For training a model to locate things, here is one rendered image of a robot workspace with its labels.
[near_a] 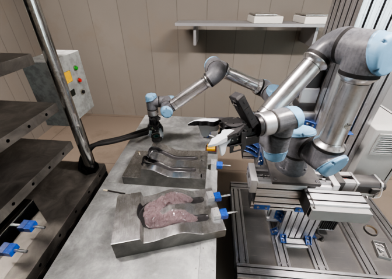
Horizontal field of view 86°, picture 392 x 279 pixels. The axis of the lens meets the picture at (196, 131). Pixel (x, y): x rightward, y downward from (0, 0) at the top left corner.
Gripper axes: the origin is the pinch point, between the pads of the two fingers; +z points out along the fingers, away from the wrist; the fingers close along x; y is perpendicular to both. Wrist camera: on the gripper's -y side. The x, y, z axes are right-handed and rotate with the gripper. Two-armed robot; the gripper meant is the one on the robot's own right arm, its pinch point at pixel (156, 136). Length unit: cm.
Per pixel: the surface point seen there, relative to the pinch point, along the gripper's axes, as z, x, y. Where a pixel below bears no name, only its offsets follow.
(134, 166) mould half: 0.0, -5.5, 34.7
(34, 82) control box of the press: -50, -59, 25
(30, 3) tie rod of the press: -88, -36, 35
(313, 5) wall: -80, 159, -190
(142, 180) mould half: 1.5, 2.6, 44.1
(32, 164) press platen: -18, -48, 58
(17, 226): -6, -40, 83
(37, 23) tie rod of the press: -81, -36, 35
